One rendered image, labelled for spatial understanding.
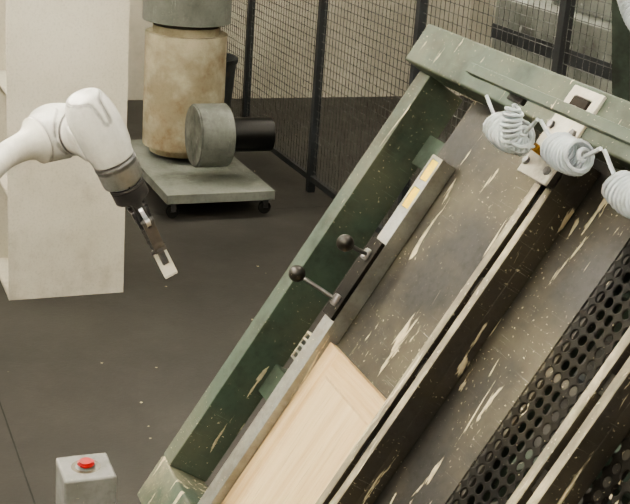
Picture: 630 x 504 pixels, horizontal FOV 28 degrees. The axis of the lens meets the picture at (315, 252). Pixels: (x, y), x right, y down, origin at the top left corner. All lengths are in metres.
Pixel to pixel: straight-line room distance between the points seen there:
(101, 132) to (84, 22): 3.62
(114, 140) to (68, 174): 3.74
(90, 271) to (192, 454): 3.52
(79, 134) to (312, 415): 0.76
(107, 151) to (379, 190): 0.70
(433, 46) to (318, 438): 0.92
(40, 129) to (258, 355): 0.76
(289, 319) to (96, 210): 3.50
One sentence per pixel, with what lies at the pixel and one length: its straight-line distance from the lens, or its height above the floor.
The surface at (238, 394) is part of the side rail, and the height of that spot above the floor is 1.08.
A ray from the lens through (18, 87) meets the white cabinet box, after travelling 6.15.
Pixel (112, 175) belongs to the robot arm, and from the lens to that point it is 2.58.
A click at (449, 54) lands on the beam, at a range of 2.80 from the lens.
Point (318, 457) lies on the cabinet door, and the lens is 2.60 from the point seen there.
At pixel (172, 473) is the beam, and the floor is 0.90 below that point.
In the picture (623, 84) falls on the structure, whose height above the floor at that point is 1.81.
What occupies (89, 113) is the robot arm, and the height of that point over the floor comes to 1.79.
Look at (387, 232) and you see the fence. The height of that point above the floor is 1.54.
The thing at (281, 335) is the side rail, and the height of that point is 1.22.
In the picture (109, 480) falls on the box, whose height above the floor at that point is 0.92.
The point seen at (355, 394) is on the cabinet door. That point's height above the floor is 1.27.
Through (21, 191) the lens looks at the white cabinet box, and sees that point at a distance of 6.28.
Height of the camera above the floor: 2.37
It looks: 19 degrees down
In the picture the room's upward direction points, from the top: 4 degrees clockwise
